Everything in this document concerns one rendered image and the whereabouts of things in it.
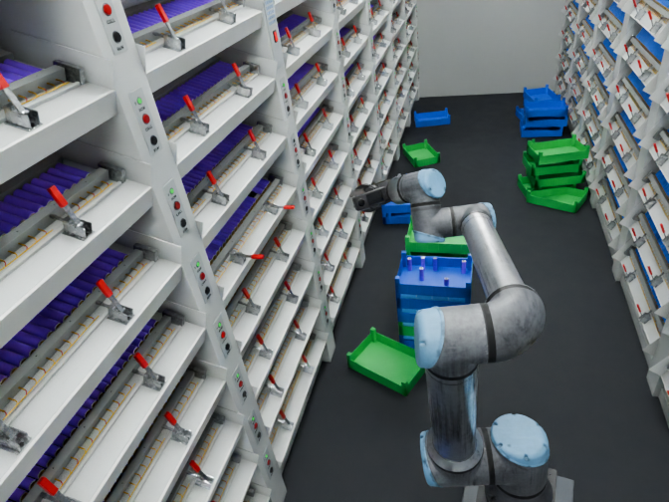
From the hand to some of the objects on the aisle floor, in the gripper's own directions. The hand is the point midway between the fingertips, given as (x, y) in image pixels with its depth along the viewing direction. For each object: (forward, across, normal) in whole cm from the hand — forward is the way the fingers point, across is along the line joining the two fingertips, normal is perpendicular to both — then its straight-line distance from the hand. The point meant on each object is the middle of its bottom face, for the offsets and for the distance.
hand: (352, 201), depth 171 cm
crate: (+27, -77, -11) cm, 82 cm away
